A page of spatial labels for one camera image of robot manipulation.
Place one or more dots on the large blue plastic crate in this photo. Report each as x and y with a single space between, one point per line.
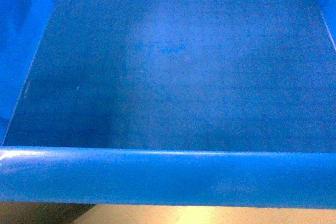
177 102

